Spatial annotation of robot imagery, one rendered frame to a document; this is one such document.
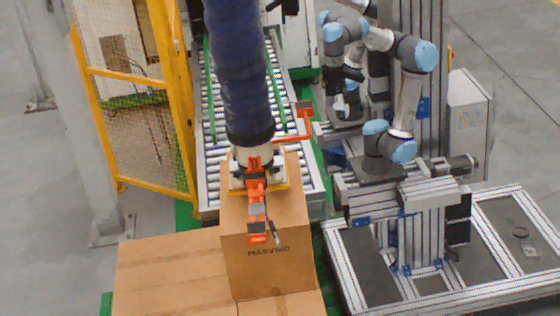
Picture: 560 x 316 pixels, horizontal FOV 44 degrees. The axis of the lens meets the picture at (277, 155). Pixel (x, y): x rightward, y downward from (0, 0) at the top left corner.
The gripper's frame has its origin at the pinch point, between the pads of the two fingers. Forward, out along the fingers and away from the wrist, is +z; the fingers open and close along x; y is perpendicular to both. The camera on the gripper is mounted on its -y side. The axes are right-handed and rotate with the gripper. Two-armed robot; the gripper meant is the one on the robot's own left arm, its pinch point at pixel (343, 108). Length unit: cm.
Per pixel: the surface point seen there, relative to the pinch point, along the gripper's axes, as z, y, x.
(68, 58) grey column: 22, 125, -148
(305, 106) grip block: 32, 6, -62
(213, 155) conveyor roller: 99, 55, -140
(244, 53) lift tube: -18.6, 33.5, -25.7
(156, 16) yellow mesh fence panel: 7, 72, -150
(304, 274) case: 87, 23, -6
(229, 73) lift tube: -10, 41, -28
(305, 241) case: 67, 20, -5
